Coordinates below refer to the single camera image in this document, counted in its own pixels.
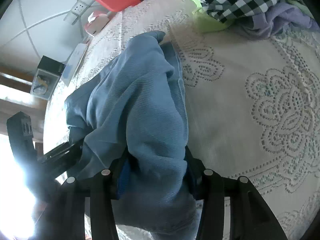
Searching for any lime green garment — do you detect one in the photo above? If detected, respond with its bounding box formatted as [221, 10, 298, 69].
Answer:
[191, 0, 235, 34]

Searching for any lavender purple garment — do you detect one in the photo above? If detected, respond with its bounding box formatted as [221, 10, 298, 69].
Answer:
[234, 0, 319, 40]

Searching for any blue garment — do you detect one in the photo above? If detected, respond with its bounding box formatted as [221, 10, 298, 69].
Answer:
[65, 31, 199, 239]

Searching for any black framed picture box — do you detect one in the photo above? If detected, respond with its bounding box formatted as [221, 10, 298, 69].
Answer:
[30, 56, 65, 101]

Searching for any white power strip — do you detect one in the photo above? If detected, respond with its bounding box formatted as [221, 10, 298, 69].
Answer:
[63, 0, 95, 25]

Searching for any red white small packet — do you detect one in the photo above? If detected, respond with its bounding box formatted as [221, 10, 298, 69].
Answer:
[84, 11, 115, 37]

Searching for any white lace tablecloth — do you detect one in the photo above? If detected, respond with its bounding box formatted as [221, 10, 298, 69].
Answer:
[43, 0, 319, 239]

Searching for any clear plastic document sleeve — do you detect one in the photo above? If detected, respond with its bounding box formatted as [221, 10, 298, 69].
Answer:
[61, 43, 88, 87]

